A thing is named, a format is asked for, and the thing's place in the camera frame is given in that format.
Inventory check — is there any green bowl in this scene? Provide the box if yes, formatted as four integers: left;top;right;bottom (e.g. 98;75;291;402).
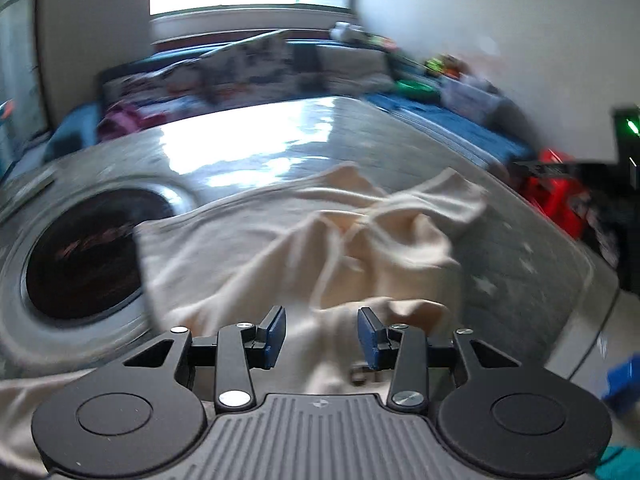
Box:
395;78;437;102

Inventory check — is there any red plastic object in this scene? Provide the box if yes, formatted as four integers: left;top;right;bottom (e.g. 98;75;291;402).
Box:
520;149;592;239

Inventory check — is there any teal clothing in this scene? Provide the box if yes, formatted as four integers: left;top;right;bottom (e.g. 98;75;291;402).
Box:
594;441;640;480

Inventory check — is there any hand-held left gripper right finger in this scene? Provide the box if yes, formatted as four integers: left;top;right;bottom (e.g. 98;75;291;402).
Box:
357;306;521;413

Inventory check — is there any blue quilted sofa cover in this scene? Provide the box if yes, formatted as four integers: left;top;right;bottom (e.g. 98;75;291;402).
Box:
364;89;533;163

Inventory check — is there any white plush toy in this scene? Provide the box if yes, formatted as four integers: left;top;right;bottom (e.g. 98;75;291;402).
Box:
330;22;367;42

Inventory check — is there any grey quilted star table cover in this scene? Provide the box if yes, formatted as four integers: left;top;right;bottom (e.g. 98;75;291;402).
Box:
0;95;621;396

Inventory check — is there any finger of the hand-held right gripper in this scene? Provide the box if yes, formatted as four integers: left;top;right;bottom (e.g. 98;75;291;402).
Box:
510;157;620;177

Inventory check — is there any blue box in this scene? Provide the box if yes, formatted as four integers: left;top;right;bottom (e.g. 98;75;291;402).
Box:
602;359;640;417

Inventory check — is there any pink cloth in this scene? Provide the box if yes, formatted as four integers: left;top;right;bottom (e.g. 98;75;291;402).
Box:
97;100;167;142

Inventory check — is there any orange toy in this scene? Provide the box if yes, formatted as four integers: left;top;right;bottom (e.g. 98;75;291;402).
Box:
424;55;467;79

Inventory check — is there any cream sweatshirt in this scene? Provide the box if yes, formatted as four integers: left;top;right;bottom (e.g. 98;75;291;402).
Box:
0;162;488;476

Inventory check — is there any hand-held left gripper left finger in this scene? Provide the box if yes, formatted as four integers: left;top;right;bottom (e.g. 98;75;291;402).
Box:
122;306;287;413

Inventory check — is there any round black induction cooktop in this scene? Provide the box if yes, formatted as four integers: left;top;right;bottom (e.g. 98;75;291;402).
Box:
0;176;201;361

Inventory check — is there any grey pillow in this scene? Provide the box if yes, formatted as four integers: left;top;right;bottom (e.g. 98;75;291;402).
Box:
314;42;397;94

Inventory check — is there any butterfly print pillow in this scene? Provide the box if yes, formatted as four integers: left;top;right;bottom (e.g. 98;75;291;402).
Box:
199;30;297;106
104;59;207;112

